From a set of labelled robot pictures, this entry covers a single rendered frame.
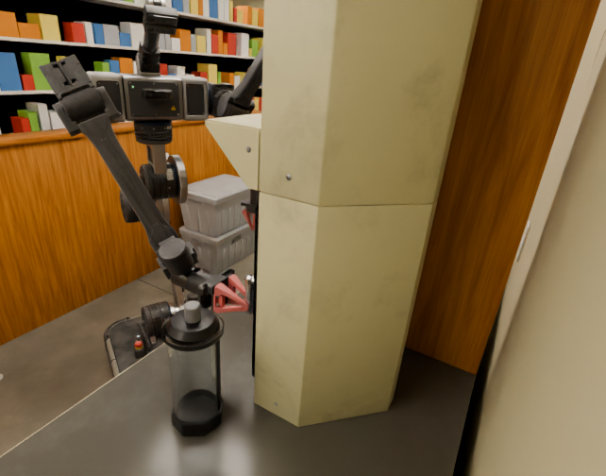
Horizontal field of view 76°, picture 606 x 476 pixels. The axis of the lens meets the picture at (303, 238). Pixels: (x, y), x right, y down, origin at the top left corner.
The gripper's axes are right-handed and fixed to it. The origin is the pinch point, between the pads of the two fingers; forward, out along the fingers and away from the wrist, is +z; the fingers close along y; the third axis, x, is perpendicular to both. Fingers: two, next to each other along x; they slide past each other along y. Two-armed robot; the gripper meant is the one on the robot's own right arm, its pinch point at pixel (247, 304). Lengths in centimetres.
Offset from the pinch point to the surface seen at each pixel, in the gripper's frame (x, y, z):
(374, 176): -33.1, 0.0, 21.3
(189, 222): 81, 152, -166
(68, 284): 103, 63, -184
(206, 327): -4.1, -14.7, 1.8
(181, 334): -3.5, -18.1, -0.6
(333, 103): -42.9, -5.5, 15.3
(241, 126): -37.1, -5.6, 0.0
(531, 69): -51, 31, 37
